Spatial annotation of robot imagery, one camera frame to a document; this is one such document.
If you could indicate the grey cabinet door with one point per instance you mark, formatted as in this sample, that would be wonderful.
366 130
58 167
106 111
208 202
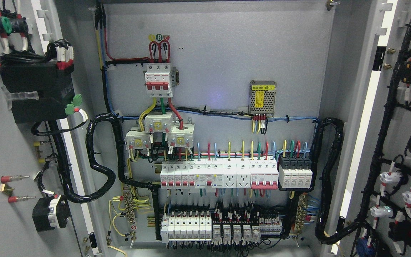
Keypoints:
49 20
381 194

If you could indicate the grey electrical cabinet body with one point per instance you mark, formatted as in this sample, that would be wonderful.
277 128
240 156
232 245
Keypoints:
320 59

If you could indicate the black white surge protector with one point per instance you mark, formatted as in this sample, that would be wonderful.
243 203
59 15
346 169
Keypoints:
294 173

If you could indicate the red handled circuit breaker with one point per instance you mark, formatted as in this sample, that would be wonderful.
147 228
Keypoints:
264 174

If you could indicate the lower white breaker row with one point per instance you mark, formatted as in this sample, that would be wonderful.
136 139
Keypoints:
186 227

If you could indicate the black digital power meter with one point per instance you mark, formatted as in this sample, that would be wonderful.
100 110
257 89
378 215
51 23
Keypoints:
40 92

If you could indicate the relay terminal row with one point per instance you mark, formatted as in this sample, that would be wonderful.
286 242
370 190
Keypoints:
243 226

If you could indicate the white mini breaker row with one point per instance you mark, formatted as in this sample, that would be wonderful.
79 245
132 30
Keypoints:
193 174

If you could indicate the metal mesh power supply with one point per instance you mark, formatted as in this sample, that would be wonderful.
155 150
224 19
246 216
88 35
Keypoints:
262 97

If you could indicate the red main circuit breaker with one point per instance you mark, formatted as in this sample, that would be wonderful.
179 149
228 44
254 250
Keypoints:
159 80

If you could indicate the white current transformer group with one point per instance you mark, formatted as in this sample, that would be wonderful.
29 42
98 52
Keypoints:
156 126

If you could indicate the white rotary selector switch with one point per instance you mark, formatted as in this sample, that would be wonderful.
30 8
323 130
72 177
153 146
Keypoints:
51 212

